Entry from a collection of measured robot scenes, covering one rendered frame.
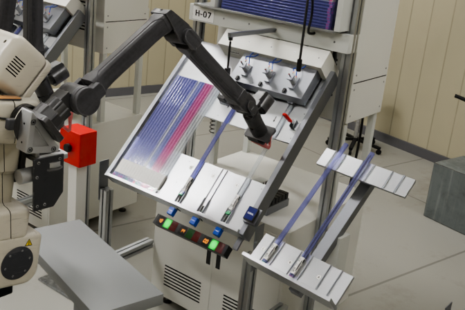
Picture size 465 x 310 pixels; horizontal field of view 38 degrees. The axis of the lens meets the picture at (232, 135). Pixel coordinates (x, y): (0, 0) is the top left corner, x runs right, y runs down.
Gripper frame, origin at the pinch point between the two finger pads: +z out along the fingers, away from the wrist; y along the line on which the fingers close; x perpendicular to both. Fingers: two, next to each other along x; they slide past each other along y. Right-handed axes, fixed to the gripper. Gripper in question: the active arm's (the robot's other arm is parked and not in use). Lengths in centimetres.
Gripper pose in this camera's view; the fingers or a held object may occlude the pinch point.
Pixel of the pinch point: (266, 146)
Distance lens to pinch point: 245.4
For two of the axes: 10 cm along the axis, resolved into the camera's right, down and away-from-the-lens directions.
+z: 3.3, 5.9, 7.4
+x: -5.3, 7.7, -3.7
